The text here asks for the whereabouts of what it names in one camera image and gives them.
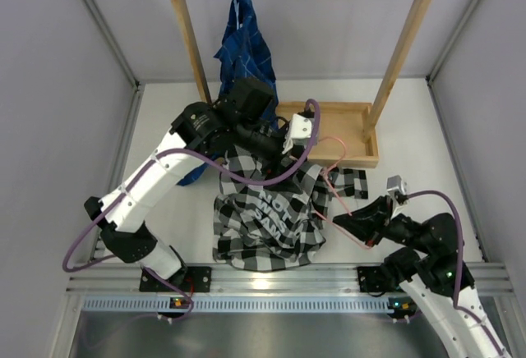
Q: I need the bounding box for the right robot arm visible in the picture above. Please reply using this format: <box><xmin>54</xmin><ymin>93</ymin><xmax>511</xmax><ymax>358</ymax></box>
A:
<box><xmin>333</xmin><ymin>193</ymin><xmax>510</xmax><ymax>357</ymax></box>

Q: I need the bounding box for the aluminium mounting rail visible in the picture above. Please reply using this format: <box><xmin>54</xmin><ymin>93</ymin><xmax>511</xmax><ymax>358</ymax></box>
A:
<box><xmin>66</xmin><ymin>263</ymin><xmax>514</xmax><ymax>296</ymax></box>

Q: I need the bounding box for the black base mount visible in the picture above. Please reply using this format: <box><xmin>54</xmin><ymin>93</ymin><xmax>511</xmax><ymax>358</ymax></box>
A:
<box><xmin>357</xmin><ymin>266</ymin><xmax>402</xmax><ymax>296</ymax></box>
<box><xmin>139</xmin><ymin>266</ymin><xmax>212</xmax><ymax>293</ymax></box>

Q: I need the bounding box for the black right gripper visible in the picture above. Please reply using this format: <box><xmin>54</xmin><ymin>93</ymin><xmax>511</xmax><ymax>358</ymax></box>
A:
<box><xmin>333</xmin><ymin>194</ymin><xmax>432</xmax><ymax>254</ymax></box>

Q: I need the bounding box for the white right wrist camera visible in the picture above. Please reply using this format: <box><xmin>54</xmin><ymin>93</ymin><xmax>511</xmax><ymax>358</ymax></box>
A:
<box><xmin>386</xmin><ymin>175</ymin><xmax>408</xmax><ymax>218</ymax></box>

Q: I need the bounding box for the light blue hanger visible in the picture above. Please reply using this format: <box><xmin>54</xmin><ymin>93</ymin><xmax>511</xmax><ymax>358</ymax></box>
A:
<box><xmin>233</xmin><ymin>0</ymin><xmax>242</xmax><ymax>30</ymax></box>

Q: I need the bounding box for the aluminium frame post right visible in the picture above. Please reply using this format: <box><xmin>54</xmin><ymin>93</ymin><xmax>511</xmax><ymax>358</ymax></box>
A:
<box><xmin>425</xmin><ymin>0</ymin><xmax>506</xmax><ymax>88</ymax></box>

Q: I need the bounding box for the aluminium frame post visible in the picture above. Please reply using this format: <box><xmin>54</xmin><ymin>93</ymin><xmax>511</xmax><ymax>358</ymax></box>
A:
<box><xmin>425</xmin><ymin>0</ymin><xmax>506</xmax><ymax>88</ymax></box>
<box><xmin>61</xmin><ymin>0</ymin><xmax>145</xmax><ymax>162</ymax></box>

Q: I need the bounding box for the pink wire hanger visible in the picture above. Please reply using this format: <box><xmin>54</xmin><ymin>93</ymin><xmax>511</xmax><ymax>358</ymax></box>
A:
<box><xmin>316</xmin><ymin>135</ymin><xmax>371</xmax><ymax>250</ymax></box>

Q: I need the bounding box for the aluminium frame post left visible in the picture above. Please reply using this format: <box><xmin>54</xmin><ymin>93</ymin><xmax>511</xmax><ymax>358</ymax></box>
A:
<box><xmin>61</xmin><ymin>0</ymin><xmax>145</xmax><ymax>162</ymax></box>

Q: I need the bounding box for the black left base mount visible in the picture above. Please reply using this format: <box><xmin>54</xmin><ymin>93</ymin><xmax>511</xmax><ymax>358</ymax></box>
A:
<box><xmin>139</xmin><ymin>266</ymin><xmax>212</xmax><ymax>293</ymax></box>

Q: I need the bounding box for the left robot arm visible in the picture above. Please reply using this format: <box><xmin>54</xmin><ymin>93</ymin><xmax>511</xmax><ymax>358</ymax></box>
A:
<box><xmin>85</xmin><ymin>78</ymin><xmax>311</xmax><ymax>291</ymax></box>

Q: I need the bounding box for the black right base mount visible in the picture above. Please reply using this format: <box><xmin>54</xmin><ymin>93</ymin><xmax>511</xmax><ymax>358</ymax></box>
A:
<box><xmin>357</xmin><ymin>266</ymin><xmax>402</xmax><ymax>296</ymax></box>

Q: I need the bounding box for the wooden clothes rack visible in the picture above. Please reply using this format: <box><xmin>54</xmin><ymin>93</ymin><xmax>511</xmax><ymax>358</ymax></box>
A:
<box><xmin>164</xmin><ymin>0</ymin><xmax>441</xmax><ymax>170</ymax></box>

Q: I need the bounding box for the slotted cable duct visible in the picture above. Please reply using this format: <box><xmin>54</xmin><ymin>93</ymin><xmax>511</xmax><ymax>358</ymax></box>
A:
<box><xmin>82</xmin><ymin>296</ymin><xmax>416</xmax><ymax>314</ymax></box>

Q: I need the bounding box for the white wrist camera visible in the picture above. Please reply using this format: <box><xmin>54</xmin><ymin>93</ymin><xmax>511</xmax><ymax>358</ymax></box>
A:
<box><xmin>282</xmin><ymin>113</ymin><xmax>320</xmax><ymax>154</ymax></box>
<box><xmin>386</xmin><ymin>175</ymin><xmax>408</xmax><ymax>218</ymax></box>

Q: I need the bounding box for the blue plaid shirt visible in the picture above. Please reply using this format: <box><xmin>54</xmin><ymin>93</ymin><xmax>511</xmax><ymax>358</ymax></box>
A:
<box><xmin>170</xmin><ymin>0</ymin><xmax>278</xmax><ymax>160</ymax></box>

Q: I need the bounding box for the black white checkered shirt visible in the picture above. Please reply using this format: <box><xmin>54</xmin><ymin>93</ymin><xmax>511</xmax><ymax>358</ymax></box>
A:
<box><xmin>212</xmin><ymin>161</ymin><xmax>368</xmax><ymax>272</ymax></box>

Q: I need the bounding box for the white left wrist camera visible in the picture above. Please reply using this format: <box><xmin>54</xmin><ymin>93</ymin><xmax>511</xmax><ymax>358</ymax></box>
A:
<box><xmin>282</xmin><ymin>113</ymin><xmax>320</xmax><ymax>154</ymax></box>

